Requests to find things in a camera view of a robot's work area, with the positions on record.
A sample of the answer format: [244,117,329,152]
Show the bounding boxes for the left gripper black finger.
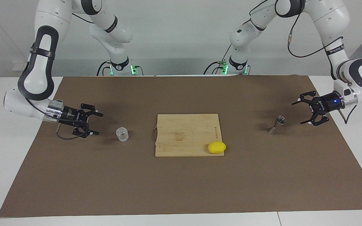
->
[300,111,330,126]
[292,91,320,106]

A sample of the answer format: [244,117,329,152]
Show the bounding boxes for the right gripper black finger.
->
[80,103,104,118]
[72,125,100,139]

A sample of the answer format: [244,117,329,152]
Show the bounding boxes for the clear glass cup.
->
[116,126,129,142]

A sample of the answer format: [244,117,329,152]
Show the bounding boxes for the steel jigger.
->
[267,116,288,135]

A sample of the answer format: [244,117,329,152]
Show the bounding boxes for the bamboo cutting board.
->
[152,114,225,157]

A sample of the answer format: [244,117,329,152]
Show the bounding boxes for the yellow lemon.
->
[207,141,227,154]

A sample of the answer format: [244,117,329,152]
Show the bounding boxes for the brown table mat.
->
[0,75,362,218]

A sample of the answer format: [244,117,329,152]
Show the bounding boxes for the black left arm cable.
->
[250,0,348,125]

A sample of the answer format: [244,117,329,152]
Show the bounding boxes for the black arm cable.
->
[56,124,85,140]
[250,0,348,125]

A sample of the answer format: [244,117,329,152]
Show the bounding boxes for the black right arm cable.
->
[56,124,85,140]

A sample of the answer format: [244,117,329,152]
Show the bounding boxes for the black base cable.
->
[204,46,233,75]
[97,61,111,76]

